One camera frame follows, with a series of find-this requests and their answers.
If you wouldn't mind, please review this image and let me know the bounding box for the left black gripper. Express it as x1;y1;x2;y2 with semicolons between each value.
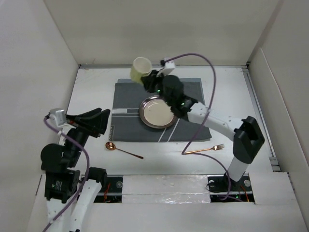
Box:
65;106;110;165

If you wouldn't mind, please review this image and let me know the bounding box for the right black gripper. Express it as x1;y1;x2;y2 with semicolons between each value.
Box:
140;69;173;107

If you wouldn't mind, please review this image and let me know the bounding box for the pale green cup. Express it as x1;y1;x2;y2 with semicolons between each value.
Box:
130;57;153;85

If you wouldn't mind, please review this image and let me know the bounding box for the round metal plate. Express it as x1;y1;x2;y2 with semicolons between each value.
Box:
139;95;176;129

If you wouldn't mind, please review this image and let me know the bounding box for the grey striped cloth placemat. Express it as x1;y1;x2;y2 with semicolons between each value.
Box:
109;79;199;142

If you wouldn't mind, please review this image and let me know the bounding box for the copper spoon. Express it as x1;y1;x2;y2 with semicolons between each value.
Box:
105;142;144;159

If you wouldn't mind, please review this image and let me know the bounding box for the copper fork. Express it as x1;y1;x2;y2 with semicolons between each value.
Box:
184;144;225;154

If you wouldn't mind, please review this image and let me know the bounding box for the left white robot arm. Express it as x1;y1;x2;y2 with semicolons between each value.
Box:
41;108;110;232

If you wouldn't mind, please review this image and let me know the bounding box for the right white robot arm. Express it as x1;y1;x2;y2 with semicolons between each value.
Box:
141;70;265;190

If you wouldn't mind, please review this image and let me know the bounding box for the white foil-covered front block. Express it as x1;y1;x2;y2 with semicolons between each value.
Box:
122;174;211;204

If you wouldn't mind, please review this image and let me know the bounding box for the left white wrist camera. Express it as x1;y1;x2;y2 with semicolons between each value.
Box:
49;108;67;128

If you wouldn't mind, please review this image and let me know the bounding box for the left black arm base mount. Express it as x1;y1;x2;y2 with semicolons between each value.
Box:
87;167;123;203

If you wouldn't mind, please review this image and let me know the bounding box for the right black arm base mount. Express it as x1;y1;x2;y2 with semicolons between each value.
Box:
205;174;254;203

